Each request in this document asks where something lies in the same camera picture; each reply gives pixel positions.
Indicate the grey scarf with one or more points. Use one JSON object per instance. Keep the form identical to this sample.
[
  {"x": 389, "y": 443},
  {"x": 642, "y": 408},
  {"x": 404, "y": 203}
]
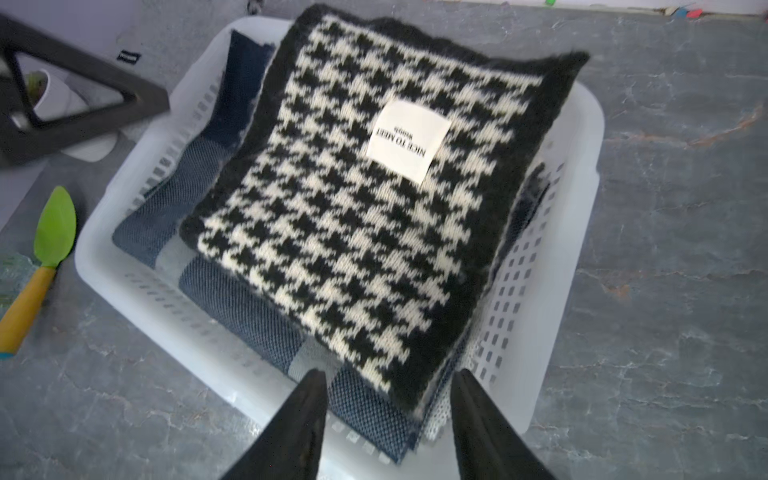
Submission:
[{"x": 155, "y": 48}]

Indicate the white plastic perforated basket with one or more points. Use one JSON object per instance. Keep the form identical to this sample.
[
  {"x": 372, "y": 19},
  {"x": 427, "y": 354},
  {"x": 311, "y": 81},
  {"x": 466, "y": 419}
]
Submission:
[{"x": 510, "y": 337}]

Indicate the small potted green plant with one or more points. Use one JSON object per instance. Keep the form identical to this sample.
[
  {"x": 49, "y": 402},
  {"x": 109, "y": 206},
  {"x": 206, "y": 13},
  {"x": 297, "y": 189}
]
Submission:
[{"x": 52, "y": 99}]

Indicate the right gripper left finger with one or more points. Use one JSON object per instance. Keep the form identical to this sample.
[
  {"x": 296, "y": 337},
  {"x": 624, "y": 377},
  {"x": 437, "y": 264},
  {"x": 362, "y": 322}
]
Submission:
[{"x": 290, "y": 446}]

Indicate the small pink object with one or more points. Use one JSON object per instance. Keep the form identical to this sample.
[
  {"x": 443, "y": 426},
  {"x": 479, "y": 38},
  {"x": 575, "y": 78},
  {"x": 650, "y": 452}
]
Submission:
[{"x": 694, "y": 13}]

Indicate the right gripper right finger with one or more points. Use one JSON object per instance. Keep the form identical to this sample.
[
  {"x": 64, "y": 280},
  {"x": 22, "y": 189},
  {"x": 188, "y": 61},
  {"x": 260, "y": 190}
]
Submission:
[{"x": 486, "y": 445}]

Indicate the small houndstooth scarf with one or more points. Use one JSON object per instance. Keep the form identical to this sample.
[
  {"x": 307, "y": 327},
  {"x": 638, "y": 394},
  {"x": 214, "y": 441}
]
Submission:
[{"x": 379, "y": 188}]

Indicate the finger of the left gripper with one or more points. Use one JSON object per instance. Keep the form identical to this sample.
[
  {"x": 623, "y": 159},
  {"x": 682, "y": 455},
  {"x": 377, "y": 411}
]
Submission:
[{"x": 24, "y": 136}]

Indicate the navy blue striped scarf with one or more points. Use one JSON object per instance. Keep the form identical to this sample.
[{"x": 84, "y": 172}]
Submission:
[{"x": 151, "y": 235}]

